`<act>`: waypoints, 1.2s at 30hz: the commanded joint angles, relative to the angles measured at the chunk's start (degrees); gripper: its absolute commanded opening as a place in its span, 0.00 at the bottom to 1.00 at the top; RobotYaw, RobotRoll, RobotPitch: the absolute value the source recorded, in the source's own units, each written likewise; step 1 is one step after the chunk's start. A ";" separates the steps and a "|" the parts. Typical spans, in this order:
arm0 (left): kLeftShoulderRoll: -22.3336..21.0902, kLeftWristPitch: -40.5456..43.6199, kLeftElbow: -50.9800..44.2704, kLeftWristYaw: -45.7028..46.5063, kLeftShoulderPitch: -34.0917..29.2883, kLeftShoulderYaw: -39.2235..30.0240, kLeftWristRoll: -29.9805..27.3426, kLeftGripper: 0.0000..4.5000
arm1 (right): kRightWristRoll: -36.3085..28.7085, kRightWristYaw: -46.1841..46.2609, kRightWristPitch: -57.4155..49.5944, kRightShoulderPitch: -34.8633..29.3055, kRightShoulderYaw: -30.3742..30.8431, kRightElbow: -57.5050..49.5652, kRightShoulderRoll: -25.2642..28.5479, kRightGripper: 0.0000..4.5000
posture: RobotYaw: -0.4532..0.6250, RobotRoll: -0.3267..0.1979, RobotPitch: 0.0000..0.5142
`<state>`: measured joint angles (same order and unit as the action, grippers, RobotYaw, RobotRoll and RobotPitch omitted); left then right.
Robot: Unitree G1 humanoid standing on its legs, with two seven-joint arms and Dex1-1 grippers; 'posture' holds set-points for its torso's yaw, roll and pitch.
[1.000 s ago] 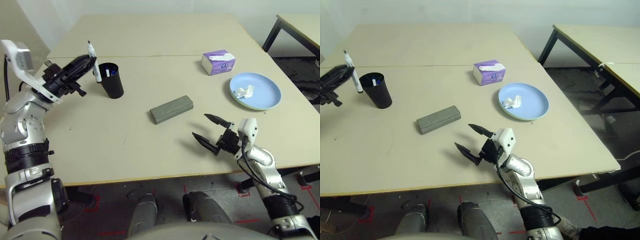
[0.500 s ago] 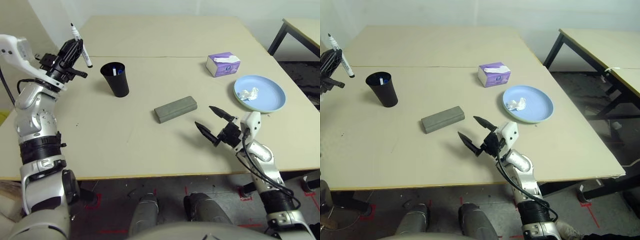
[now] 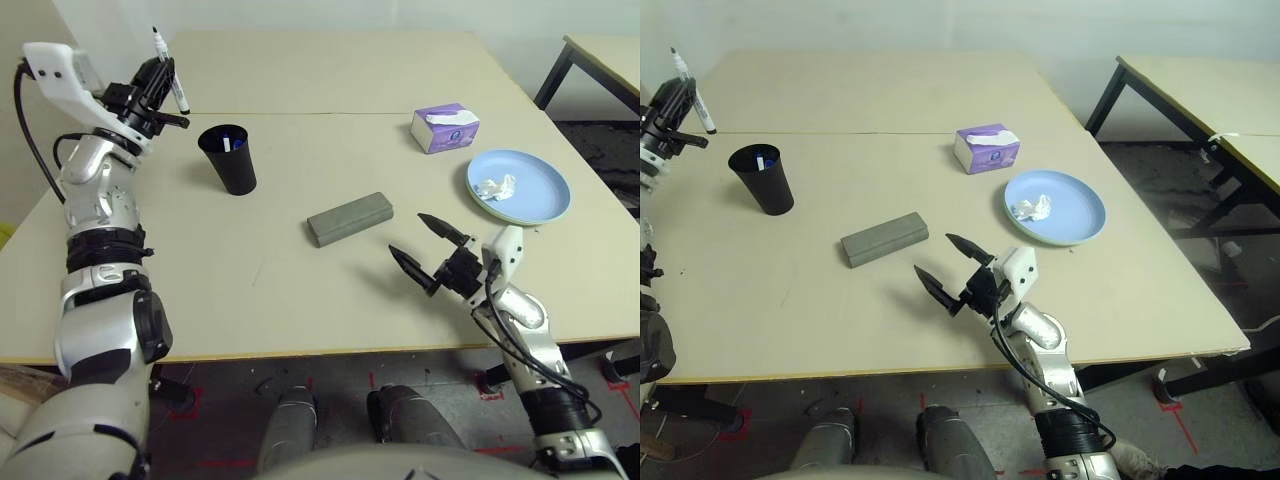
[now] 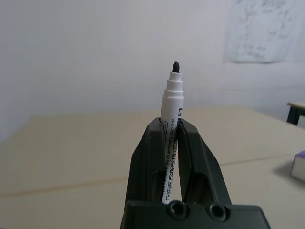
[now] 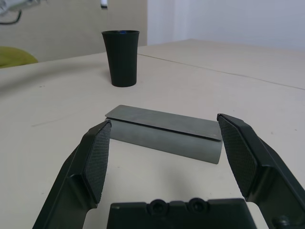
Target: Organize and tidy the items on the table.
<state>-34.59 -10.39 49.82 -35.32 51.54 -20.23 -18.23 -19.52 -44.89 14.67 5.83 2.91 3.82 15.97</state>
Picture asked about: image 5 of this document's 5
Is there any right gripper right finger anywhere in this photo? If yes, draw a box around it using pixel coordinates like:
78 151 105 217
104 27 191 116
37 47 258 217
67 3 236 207
216 113 305 229

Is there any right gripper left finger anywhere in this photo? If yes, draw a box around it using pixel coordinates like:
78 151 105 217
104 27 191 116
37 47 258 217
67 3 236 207
32 120 112 229

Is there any grey glasses case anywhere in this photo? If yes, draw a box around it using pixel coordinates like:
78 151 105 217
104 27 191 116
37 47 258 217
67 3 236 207
104 104 224 165

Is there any black plastic cup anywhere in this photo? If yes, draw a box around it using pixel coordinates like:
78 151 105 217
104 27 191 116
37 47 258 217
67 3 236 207
101 30 141 88

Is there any yellow object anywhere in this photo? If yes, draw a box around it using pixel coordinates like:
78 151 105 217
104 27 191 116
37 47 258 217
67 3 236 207
0 47 39 69

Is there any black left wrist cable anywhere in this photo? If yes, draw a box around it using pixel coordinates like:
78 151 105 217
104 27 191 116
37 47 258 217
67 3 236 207
0 10 22 25

